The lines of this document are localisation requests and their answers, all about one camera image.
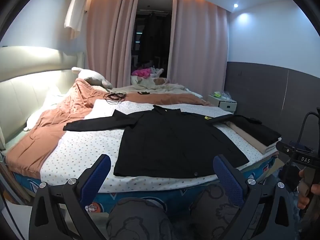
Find knee grey pants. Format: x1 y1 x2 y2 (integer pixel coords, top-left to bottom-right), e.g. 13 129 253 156
190 183 239 239
106 198 177 239

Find pink plush toy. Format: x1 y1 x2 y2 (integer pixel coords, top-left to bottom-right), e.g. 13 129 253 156
131 68 151 79

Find cream padded headboard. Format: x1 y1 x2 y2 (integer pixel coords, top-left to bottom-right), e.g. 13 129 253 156
1 46 85 142

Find folded black garment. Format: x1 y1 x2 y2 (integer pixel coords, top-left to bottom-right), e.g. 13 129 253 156
227 115 281 146

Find folded beige garment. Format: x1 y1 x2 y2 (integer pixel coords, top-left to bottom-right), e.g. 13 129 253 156
226 121 281 154

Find brown white plush dog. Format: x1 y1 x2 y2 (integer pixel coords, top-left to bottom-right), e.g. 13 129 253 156
131 75 168 87

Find white plush toy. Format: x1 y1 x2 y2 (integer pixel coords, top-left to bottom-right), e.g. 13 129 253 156
71 67 113 89

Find white bedside cabinet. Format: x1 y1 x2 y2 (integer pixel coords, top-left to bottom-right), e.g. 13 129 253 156
208 95 237 114

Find black shirt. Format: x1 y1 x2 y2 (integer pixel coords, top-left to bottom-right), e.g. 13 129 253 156
63 105 249 179

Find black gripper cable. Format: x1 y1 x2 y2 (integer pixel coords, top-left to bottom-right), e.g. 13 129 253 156
297 107 320 153

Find white dotted bed sheet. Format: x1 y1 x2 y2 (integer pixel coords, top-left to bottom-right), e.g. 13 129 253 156
40 100 268 193

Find right pink curtain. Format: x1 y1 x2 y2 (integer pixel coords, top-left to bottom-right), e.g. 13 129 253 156
168 0 228 96

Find right knee grey pants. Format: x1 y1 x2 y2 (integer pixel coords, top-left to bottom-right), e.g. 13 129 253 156
190 183 239 239

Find left knee grey pants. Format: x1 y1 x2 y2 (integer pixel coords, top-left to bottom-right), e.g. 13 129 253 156
106 198 177 239

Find black coiled cable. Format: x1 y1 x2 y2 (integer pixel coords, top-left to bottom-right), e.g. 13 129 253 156
103 91 128 105

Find beige blanket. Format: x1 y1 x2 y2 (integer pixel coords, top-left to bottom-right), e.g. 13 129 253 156
111 83 198 96

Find right hand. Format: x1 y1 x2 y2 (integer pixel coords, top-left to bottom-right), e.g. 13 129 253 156
297 167 319 209

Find orange brown quilt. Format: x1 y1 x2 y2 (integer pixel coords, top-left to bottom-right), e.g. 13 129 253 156
5 77 213 179

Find left pink curtain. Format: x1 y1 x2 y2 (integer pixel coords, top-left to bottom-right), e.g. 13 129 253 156
86 0 138 87

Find white pillow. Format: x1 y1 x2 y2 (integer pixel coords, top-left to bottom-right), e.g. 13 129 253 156
23 94 66 132

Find pink curtain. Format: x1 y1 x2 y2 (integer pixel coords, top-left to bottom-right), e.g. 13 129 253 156
168 0 228 96
86 0 138 87

